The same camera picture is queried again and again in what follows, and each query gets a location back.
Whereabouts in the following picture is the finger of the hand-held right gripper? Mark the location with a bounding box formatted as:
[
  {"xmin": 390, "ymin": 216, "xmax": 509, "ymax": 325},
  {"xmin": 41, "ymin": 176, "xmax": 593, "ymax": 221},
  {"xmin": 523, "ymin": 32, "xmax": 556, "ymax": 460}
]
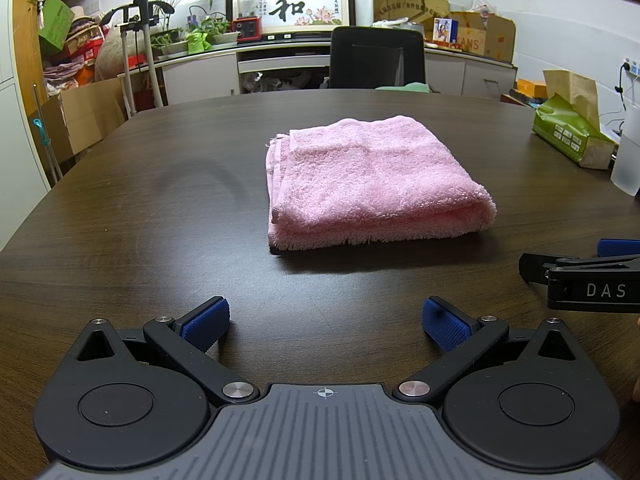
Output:
[
  {"xmin": 518, "ymin": 252, "xmax": 563, "ymax": 287},
  {"xmin": 597, "ymin": 238, "xmax": 640, "ymax": 257}
]

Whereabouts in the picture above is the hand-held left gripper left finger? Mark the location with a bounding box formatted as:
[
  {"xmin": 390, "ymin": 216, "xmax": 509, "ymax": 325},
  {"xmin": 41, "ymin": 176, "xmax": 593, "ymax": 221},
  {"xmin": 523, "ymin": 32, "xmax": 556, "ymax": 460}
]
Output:
[{"xmin": 72, "ymin": 296, "xmax": 261, "ymax": 406}]

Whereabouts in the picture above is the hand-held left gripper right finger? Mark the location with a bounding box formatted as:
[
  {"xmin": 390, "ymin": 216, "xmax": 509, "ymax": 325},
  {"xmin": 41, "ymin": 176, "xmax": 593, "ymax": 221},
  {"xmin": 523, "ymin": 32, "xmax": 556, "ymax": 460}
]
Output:
[{"xmin": 392, "ymin": 297, "xmax": 577, "ymax": 406}]

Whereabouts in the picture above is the pink towel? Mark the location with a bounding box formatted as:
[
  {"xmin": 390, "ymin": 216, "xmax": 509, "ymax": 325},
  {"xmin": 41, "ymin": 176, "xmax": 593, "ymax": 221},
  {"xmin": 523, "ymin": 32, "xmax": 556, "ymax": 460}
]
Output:
[{"xmin": 265, "ymin": 115, "xmax": 498, "ymax": 252}]

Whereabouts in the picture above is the orange flat box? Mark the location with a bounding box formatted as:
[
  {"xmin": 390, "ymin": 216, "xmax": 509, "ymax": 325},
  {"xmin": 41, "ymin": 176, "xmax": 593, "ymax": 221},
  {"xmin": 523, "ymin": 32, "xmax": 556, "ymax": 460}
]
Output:
[{"xmin": 516, "ymin": 78, "xmax": 549, "ymax": 99}]

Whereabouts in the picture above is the green cloth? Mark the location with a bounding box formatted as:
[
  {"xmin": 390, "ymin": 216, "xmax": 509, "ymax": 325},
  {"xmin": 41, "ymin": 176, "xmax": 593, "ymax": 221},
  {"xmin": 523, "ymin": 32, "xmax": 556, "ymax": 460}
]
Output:
[{"xmin": 375, "ymin": 81, "xmax": 433, "ymax": 94}]

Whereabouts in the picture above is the large cardboard box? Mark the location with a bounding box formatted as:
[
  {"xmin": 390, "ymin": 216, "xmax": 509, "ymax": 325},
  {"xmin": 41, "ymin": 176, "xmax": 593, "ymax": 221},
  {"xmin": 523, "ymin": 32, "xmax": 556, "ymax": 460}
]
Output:
[{"xmin": 447, "ymin": 10, "xmax": 517, "ymax": 58}]

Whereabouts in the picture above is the open brown cardboard box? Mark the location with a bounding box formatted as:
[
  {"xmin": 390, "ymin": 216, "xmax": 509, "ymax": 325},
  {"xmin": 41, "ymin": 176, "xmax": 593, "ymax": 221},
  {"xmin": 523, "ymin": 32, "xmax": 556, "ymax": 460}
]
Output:
[{"xmin": 30, "ymin": 77, "xmax": 129, "ymax": 167}]

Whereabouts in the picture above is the white cabinet with dark top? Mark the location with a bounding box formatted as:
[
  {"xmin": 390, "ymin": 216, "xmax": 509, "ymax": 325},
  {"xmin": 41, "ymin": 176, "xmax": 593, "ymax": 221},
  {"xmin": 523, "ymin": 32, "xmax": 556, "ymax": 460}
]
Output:
[{"xmin": 117, "ymin": 35, "xmax": 519, "ymax": 111}]

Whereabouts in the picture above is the small printed box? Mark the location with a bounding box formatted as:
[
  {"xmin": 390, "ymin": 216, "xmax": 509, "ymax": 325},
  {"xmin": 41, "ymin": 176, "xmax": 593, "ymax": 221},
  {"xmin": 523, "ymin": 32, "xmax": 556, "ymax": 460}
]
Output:
[{"xmin": 432, "ymin": 17, "xmax": 457, "ymax": 45}]

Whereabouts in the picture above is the black office chair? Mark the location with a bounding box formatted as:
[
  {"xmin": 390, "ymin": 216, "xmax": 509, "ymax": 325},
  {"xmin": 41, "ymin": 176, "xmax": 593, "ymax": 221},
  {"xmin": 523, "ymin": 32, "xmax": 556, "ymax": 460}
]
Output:
[{"xmin": 328, "ymin": 25, "xmax": 427, "ymax": 92}]

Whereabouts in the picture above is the green gift bag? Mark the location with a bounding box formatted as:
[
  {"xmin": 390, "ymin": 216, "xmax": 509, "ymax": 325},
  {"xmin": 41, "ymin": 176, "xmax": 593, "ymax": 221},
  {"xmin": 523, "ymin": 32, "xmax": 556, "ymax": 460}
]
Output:
[{"xmin": 186, "ymin": 31, "xmax": 213, "ymax": 54}]

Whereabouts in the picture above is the small potted plant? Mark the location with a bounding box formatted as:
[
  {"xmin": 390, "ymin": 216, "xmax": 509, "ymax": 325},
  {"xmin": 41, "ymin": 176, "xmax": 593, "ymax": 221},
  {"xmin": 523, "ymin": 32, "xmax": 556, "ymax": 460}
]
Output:
[{"xmin": 200, "ymin": 12, "xmax": 241, "ymax": 46}]

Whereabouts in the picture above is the red base blender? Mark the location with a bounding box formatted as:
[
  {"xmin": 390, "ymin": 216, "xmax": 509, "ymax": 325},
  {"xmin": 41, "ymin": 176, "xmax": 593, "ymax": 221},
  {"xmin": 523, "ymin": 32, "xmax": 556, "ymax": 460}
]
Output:
[{"xmin": 231, "ymin": 0, "xmax": 263, "ymax": 43}]

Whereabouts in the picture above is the framed calligraphy picture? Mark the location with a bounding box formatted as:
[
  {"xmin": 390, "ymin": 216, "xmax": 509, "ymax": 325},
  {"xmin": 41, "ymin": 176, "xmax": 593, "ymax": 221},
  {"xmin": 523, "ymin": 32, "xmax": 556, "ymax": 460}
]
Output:
[{"xmin": 225, "ymin": 0, "xmax": 357, "ymax": 41}]

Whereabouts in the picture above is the blue handled mop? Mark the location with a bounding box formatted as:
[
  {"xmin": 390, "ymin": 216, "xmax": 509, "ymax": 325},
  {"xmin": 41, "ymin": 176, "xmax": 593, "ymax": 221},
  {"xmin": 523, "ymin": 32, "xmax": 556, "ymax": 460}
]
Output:
[{"xmin": 31, "ymin": 85, "xmax": 64, "ymax": 187}]

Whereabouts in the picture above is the black handled white frame trolley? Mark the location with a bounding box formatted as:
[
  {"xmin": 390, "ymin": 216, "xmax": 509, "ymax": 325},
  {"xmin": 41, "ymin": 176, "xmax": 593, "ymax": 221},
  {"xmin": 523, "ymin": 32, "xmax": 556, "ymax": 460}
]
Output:
[{"xmin": 100, "ymin": 0, "xmax": 177, "ymax": 117}]

